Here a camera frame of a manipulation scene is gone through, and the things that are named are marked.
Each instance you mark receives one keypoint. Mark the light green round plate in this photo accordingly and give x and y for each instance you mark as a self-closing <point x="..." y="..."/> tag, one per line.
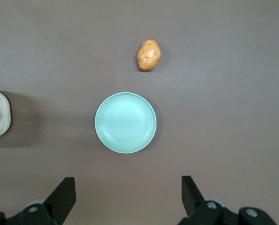
<point x="125" y="122"/>

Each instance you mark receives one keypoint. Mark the brown potato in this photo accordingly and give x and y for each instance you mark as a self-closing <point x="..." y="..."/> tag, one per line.
<point x="149" y="55"/>

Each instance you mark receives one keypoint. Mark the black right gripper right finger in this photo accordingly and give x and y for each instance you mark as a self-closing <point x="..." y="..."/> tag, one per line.
<point x="195" y="201"/>

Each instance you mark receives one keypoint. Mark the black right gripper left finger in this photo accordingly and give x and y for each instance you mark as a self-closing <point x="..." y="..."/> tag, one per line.
<point x="60" y="199"/>

